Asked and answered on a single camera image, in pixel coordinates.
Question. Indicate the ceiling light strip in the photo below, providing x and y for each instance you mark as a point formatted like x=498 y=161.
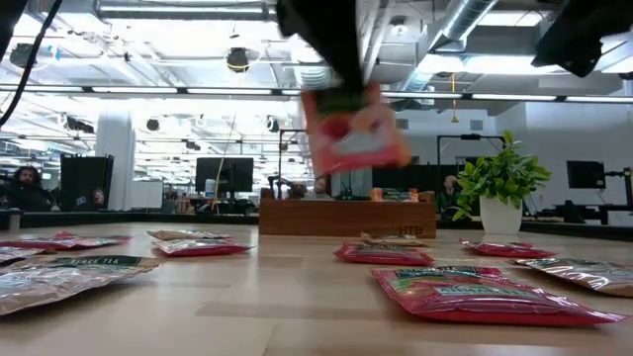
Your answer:
x=514 y=97
x=237 y=91

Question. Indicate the black ceiling camera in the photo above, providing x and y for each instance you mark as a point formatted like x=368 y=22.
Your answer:
x=237 y=59

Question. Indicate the wooden tea box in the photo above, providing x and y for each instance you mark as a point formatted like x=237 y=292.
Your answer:
x=346 y=220

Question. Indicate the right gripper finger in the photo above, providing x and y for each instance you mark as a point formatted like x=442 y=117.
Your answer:
x=336 y=34

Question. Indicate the person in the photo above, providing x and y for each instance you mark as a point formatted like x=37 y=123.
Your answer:
x=451 y=185
x=27 y=180
x=321 y=185

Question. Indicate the silver packet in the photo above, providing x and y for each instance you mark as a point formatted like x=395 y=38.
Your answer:
x=583 y=277

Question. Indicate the orange peach tea packet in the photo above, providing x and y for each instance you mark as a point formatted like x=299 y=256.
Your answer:
x=377 y=194

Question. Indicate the green plant in white pot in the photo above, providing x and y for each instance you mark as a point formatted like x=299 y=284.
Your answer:
x=499 y=217

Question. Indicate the black computer monitor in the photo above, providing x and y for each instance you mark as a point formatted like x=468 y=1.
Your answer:
x=232 y=174
x=586 y=174

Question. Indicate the tall black panel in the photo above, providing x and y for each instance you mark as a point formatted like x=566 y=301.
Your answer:
x=84 y=180

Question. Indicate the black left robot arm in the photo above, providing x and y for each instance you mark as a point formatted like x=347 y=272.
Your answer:
x=10 y=20

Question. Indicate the white board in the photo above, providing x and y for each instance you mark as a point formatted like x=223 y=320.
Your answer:
x=147 y=194

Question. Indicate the orange hanging pendant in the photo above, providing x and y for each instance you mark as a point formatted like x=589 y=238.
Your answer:
x=454 y=118

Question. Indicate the red strawberry tea packet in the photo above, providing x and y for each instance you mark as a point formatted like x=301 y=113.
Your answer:
x=203 y=248
x=470 y=296
x=381 y=254
x=356 y=143
x=504 y=249
x=64 y=242

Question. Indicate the black metal stand frame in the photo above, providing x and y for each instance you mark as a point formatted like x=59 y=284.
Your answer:
x=470 y=136

